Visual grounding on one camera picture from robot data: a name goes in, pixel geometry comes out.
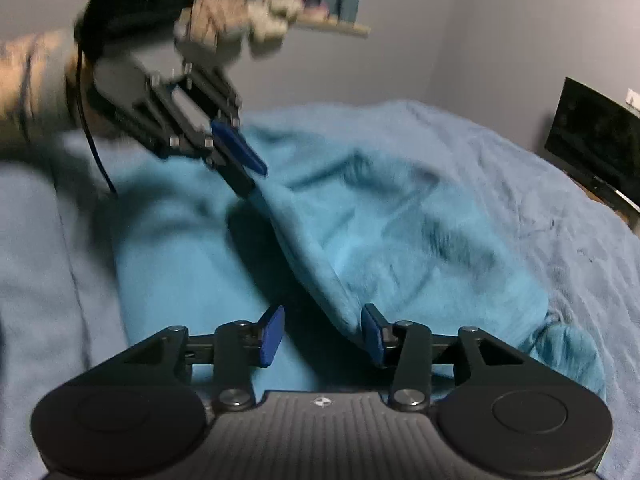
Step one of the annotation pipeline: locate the light blue blanket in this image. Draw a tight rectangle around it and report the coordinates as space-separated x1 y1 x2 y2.
0 100 640 480

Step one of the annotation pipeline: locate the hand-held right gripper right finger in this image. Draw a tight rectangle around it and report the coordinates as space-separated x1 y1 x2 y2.
360 303 526 413

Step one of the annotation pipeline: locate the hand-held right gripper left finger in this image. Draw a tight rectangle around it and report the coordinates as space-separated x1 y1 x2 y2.
122 305 287 413

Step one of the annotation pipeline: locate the teal hoodie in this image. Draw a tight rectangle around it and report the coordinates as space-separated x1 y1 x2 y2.
112 122 608 403

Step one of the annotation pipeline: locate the black monitor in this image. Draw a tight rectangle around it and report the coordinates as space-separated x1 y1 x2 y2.
544 77 640 213

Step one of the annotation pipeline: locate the wooden window sill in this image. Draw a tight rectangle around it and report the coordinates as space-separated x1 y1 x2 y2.
292 14 372 39

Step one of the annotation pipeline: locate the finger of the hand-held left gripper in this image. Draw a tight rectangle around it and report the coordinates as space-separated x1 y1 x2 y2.
131 74 257 199
172 62 268 177

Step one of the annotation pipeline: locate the person's left forearm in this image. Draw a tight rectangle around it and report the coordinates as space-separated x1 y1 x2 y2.
0 29 98 162

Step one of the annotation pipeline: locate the cream fleece garment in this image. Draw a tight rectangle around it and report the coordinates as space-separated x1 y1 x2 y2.
246 0 306 57

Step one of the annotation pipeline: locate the black cable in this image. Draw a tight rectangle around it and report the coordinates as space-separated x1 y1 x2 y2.
76 42 119 196

